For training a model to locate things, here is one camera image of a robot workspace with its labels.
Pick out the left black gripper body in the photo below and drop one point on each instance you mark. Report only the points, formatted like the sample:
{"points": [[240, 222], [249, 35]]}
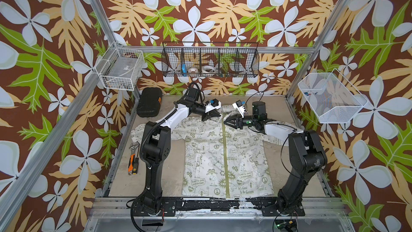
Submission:
{"points": [[199, 109]]}

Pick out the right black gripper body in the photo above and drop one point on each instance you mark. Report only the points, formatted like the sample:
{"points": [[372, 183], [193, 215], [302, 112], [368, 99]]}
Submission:
{"points": [[250, 121]]}

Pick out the white green printed jacket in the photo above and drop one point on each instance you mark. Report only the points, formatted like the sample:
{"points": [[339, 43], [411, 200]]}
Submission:
{"points": [[223, 162]]}

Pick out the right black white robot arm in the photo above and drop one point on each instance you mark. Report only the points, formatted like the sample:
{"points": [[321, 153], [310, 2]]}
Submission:
{"points": [[306, 153]]}

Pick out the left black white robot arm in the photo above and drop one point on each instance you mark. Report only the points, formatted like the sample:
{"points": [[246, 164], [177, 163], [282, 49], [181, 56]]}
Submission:
{"points": [[156, 146]]}

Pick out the blue item in basket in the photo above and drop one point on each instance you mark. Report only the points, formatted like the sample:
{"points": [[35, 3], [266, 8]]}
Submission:
{"points": [[183, 68]]}

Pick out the white tape roll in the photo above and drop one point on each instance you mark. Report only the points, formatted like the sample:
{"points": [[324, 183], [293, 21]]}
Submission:
{"points": [[209, 69]]}

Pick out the black tool case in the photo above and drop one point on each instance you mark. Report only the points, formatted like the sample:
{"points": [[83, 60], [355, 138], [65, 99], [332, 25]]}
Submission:
{"points": [[150, 102]]}

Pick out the white mesh basket right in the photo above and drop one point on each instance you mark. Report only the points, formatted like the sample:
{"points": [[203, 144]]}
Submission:
{"points": [[332, 97]]}

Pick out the black screwdriver tool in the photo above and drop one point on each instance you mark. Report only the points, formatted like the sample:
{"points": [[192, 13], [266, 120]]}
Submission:
{"points": [[136, 161]]}

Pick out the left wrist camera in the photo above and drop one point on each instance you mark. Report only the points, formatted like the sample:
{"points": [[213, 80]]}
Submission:
{"points": [[213, 104]]}

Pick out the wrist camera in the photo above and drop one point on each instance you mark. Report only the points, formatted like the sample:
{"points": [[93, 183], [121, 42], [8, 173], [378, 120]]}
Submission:
{"points": [[213, 104], [240, 107]]}

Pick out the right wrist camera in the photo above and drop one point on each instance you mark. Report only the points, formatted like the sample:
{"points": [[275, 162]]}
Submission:
{"points": [[240, 107]]}

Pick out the black wire wall basket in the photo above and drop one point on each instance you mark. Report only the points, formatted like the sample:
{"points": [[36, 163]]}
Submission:
{"points": [[229, 59]]}

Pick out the orange handled wrench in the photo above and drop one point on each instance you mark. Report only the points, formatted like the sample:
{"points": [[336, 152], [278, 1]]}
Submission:
{"points": [[132, 156]]}

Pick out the white wire basket left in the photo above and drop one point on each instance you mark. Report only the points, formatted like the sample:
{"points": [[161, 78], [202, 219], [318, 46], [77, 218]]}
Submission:
{"points": [[119, 68]]}

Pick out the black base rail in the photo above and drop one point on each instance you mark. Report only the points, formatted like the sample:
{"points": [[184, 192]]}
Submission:
{"points": [[170, 206]]}

